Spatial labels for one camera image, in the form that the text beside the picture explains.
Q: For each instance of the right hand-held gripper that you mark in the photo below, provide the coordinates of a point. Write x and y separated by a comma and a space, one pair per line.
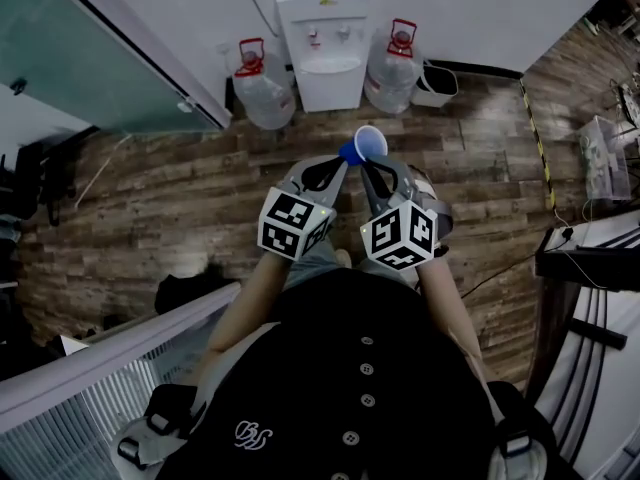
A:
395, 235

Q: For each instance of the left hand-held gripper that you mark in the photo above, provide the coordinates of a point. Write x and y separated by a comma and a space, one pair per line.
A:
285, 223

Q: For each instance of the blue plastic cup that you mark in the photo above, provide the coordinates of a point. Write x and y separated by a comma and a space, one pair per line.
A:
370, 143

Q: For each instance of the white water dispenser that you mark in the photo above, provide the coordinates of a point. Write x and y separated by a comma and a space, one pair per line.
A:
327, 88

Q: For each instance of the person's left forearm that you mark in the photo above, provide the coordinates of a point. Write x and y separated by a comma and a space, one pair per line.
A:
245, 308

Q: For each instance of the left grey shoulder harness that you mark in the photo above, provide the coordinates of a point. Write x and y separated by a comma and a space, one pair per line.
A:
140, 443

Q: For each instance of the person's right forearm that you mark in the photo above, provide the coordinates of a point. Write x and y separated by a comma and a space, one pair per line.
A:
445, 308

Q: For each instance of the right grey shoulder harness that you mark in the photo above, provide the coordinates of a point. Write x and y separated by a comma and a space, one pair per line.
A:
520, 460

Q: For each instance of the large clear water jug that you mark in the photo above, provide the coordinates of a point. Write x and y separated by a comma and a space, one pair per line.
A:
265, 100
390, 83

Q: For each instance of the person's grey shorts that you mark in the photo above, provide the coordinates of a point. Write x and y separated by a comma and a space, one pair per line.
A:
315, 260

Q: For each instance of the person's left shoe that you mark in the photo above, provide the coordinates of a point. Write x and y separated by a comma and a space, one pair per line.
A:
342, 258

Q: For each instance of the white waste bin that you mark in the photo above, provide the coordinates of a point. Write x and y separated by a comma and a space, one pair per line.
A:
430, 98

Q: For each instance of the metal glass door clamp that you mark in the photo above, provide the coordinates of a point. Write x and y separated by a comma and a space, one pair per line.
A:
185, 106

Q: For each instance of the yellow black floor tape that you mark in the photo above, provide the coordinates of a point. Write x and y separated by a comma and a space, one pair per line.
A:
537, 143

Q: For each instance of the black bag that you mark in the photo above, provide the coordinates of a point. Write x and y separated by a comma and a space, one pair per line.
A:
185, 290

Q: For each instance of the black desk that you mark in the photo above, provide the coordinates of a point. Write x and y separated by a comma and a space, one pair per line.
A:
555, 263

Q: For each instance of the black power plug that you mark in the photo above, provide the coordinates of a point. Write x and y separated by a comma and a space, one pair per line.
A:
567, 233

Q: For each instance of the person's black buttoned shirt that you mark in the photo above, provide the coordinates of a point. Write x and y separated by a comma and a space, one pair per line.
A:
325, 368

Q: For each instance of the clear plastic storage box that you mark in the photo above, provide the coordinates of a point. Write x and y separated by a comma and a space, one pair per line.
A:
605, 163

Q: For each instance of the frosted glass door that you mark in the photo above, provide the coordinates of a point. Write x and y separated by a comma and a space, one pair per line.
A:
90, 53

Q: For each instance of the black equipment stand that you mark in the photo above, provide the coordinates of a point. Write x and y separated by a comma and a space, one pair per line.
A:
30, 178

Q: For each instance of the dark door lock fitting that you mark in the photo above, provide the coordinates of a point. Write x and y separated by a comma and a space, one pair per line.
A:
18, 86

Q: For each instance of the black white shelving frame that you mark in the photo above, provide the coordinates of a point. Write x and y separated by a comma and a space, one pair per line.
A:
600, 335

